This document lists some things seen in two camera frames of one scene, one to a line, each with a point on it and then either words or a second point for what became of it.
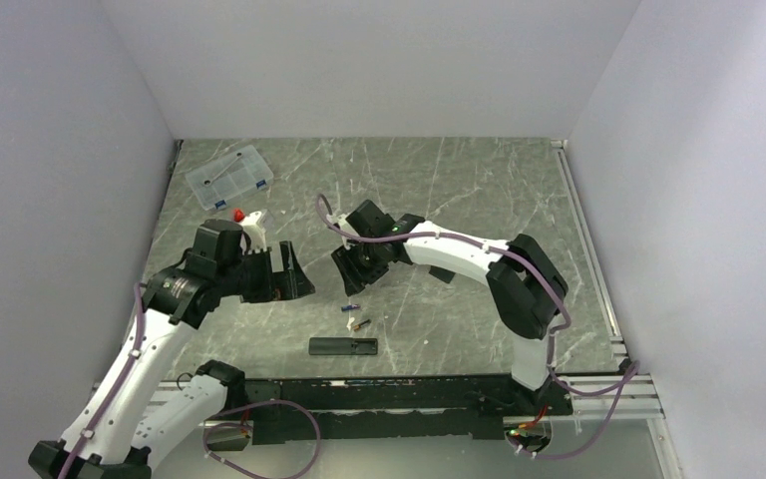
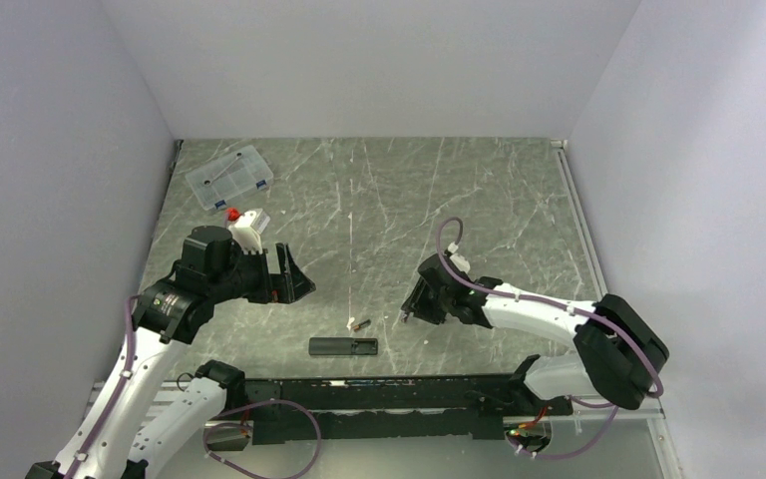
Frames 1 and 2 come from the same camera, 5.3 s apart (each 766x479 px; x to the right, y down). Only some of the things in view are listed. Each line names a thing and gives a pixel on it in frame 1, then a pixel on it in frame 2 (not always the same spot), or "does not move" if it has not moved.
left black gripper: (278, 285) does not move
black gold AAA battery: (356, 327) does not move
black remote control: (343, 346) does not move
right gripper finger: (348, 267) -> (416, 299)
